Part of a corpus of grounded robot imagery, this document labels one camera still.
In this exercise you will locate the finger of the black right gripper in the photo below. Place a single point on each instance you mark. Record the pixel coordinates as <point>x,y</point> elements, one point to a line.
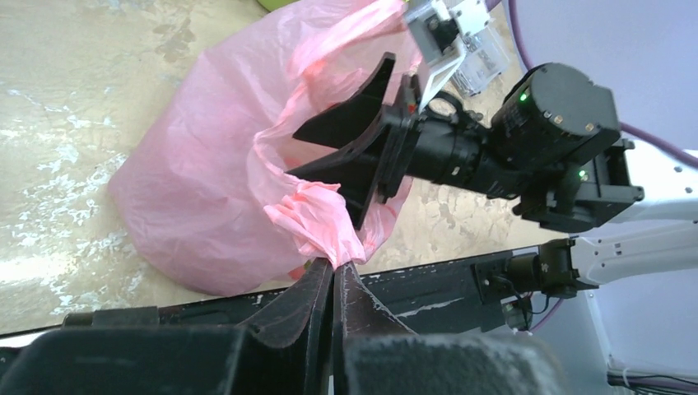
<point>344,122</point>
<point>360,172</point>

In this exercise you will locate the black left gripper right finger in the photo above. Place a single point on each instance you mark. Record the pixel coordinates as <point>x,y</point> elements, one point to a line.
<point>375,353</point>

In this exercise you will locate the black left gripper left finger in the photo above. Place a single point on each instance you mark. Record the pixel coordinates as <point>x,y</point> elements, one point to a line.
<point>129,351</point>

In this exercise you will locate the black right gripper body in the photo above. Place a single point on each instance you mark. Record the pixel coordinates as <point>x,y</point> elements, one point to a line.
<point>554,147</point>

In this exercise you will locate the pink plastic bag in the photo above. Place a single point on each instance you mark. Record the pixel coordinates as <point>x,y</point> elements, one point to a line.
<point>206,197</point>

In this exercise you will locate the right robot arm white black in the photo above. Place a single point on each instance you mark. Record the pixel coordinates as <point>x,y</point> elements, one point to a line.
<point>657,234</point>

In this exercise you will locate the green plastic tray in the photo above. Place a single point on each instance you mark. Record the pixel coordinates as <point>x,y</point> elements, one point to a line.
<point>273,5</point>

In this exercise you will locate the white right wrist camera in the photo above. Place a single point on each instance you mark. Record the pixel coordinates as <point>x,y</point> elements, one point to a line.
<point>457,43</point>

